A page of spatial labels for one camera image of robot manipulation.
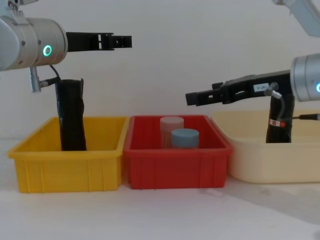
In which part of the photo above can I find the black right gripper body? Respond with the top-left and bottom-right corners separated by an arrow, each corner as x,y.
220,70 -> 295,104

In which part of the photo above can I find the jar with blue lid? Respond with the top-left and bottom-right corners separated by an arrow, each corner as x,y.
170,128 -> 200,150

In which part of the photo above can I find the black cylinder with red label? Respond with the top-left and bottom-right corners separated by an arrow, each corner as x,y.
265,94 -> 294,144

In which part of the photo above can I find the plain black wrapped cylinder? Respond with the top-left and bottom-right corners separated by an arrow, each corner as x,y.
54,77 -> 88,152

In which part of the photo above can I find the red plastic bin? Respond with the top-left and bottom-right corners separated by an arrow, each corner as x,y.
122,114 -> 234,190

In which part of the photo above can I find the cream plastic bin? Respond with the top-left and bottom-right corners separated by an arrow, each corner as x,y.
211,109 -> 320,185

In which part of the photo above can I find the yellow plastic bin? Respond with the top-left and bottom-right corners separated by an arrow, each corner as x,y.
6,116 -> 130,194

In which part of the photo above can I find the white table cloth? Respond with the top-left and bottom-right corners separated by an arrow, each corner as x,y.
0,138 -> 320,240

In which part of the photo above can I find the right wrist cable, silver plug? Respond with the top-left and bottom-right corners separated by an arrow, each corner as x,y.
264,82 -> 286,121

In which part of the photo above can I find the wrist cable, silver plug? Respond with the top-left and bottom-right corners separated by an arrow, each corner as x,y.
264,82 -> 286,121
29,64 -> 62,94

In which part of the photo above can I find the left wrist cable, silver plug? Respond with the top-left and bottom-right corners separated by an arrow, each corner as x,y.
29,64 -> 62,94

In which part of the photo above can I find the thin dark cable with plug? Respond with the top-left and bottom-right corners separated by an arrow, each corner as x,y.
290,113 -> 320,121

